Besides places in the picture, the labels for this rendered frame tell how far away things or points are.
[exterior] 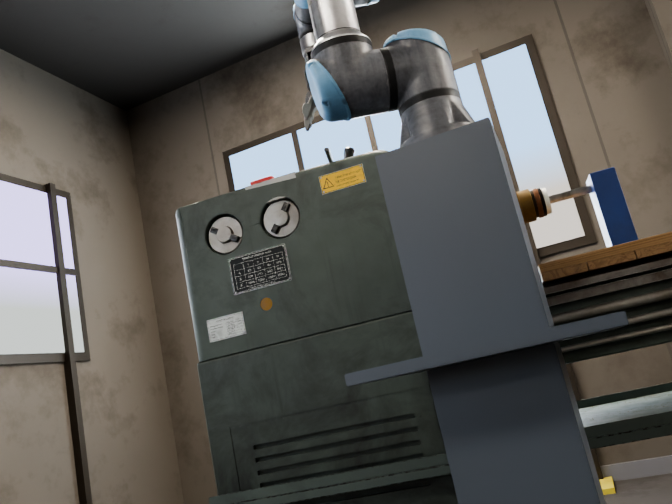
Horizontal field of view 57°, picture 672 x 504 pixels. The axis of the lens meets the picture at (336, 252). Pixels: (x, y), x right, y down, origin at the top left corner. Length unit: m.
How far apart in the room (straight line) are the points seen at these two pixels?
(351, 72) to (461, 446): 0.65
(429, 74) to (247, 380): 0.80
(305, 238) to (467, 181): 0.55
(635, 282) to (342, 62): 0.80
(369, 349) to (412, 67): 0.61
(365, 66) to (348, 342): 0.61
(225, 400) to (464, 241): 0.75
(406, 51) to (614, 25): 2.90
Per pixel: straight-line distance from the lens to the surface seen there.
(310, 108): 1.69
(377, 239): 1.41
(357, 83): 1.13
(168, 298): 4.50
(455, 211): 1.02
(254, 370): 1.48
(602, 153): 3.74
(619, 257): 1.47
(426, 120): 1.10
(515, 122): 3.80
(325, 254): 1.44
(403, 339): 1.38
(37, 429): 3.66
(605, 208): 1.63
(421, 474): 1.36
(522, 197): 1.63
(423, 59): 1.16
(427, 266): 1.01
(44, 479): 3.67
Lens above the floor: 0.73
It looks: 13 degrees up
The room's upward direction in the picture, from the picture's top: 12 degrees counter-clockwise
